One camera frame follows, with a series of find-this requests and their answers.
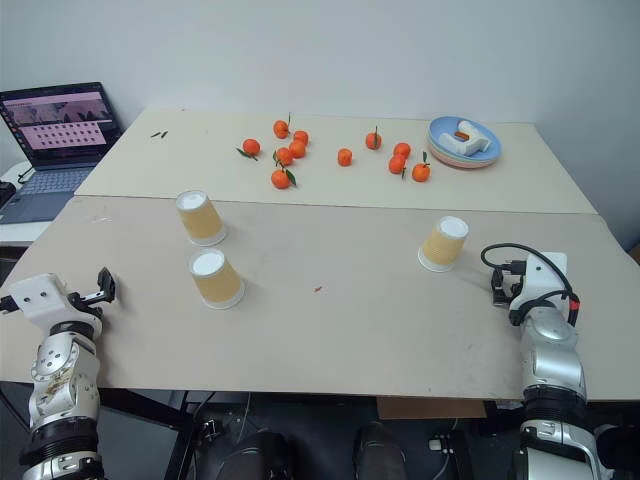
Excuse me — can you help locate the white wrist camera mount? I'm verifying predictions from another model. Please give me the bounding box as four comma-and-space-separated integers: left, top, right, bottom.
8, 272, 104, 332
508, 251, 569, 314

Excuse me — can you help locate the brown cardboard piece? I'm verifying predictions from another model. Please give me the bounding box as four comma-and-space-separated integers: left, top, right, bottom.
376, 396, 488, 421

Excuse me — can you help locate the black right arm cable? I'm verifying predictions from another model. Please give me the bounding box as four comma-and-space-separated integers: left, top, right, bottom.
480, 242, 582, 329

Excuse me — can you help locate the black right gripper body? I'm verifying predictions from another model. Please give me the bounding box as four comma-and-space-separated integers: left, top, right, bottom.
501, 260, 526, 301

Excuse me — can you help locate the white foam block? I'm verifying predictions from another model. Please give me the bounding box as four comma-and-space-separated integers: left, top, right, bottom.
440, 119, 491, 157

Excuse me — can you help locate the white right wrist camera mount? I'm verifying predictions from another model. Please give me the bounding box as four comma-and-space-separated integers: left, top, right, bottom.
508, 251, 569, 314

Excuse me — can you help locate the pink plate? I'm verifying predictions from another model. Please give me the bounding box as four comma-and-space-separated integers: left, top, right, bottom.
429, 145, 502, 173

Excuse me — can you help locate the brown ribbed paper cup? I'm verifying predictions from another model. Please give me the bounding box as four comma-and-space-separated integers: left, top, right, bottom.
188, 248, 247, 312
174, 188, 229, 248
417, 215, 471, 274

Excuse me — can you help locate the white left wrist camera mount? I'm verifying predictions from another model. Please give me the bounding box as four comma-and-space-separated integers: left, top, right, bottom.
8, 272, 104, 332

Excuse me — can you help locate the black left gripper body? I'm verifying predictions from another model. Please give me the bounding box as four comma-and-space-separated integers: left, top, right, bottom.
67, 288, 105, 316

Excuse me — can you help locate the grey open laptop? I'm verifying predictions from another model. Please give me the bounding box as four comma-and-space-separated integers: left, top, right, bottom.
0, 81, 125, 225

